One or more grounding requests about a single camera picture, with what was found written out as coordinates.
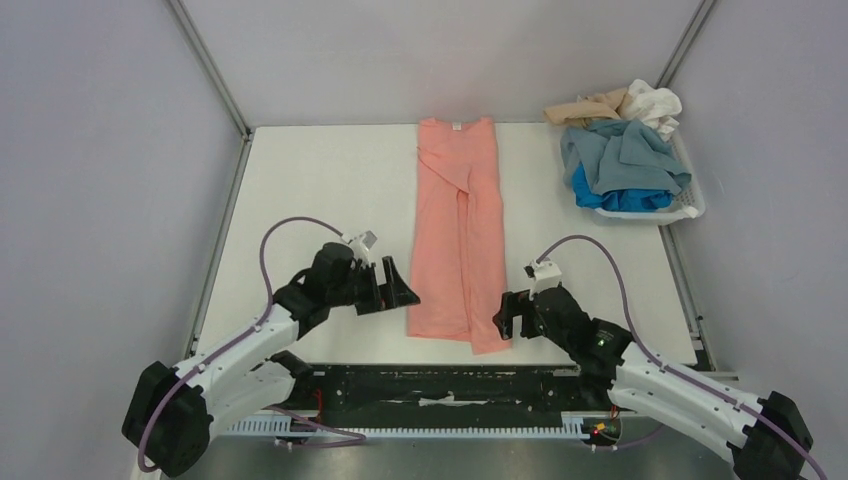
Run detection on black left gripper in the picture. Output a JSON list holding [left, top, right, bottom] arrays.
[[327, 255, 419, 315]]

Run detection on pink t shirt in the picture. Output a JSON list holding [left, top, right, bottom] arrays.
[[407, 117, 511, 355]]

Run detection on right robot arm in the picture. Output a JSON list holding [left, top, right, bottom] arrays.
[[492, 285, 813, 479]]

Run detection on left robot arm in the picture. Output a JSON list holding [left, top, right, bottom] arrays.
[[121, 242, 420, 476]]

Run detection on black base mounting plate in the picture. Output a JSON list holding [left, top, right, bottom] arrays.
[[248, 362, 644, 432]]

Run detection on bright blue t shirt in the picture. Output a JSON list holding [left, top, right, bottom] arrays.
[[571, 164, 673, 213]]

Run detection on grey-blue t shirt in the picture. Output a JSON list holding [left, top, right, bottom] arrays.
[[560, 119, 692, 195]]

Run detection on white laundry basket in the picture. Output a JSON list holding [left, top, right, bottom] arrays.
[[589, 141, 704, 226]]

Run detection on beige t shirt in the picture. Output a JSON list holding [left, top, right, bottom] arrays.
[[543, 88, 632, 128]]

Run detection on white t shirt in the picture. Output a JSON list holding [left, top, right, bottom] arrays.
[[618, 79, 683, 141]]

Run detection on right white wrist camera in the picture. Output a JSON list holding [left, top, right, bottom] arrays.
[[524, 258, 562, 299]]

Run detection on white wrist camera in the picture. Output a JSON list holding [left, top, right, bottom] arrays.
[[524, 258, 562, 299], [340, 230, 378, 267]]

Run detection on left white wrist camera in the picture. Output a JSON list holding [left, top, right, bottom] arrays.
[[340, 230, 378, 267]]

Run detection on aluminium frame rail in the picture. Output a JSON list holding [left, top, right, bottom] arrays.
[[149, 370, 751, 417]]

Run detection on white slotted cable duct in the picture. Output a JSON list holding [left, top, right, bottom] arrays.
[[219, 413, 590, 441]]

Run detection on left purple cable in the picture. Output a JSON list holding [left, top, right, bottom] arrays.
[[135, 216, 369, 475]]

